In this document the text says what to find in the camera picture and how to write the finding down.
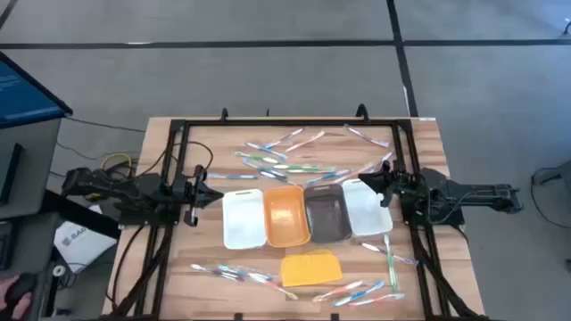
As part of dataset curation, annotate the black floor stand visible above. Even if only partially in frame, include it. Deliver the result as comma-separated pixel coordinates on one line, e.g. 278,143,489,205
530,160,571,188

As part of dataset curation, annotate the yellow cable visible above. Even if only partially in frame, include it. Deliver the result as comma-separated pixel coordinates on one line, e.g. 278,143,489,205
101,152,133,171

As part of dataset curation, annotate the black computer mouse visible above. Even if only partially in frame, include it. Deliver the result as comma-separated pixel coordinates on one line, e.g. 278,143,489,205
3,272,38,313

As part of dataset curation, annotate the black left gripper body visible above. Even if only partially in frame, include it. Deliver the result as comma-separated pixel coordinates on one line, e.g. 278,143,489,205
175,164,208,227

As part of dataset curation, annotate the grey translucent plastic bin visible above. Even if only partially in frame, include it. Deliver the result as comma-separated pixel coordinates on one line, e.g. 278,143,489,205
302,183,353,244

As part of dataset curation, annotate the white plastic bin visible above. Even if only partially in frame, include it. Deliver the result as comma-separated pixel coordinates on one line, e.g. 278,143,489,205
341,177,394,237
221,188,268,251

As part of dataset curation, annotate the person's hand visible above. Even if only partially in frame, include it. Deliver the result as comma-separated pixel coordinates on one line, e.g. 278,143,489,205
0,275,34,321

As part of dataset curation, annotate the yellow folded cloth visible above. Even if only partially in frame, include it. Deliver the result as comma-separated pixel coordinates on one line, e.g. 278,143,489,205
279,248,343,288

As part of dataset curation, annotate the grey desk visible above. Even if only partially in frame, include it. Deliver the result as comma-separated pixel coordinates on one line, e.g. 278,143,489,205
0,116,63,220

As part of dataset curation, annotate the blue-screen monitor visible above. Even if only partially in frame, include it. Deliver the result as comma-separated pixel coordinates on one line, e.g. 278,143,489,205
0,49,74,130

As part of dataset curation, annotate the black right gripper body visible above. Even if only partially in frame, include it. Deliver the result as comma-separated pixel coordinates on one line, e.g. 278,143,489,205
377,160,405,209

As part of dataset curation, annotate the orange plastic bin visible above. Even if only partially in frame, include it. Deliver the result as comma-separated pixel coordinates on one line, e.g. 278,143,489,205
262,185,312,249

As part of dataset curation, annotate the green toothbrush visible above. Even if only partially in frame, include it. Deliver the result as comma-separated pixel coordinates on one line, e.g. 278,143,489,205
382,234,399,293
271,162,321,171
234,151,280,165
286,167,336,176

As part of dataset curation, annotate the orange toothbrush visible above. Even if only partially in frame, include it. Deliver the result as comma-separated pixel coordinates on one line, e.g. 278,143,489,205
310,279,365,303
247,272,300,301

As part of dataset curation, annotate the white printed paper sheet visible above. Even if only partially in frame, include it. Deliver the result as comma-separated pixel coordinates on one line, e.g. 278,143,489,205
53,203,119,275

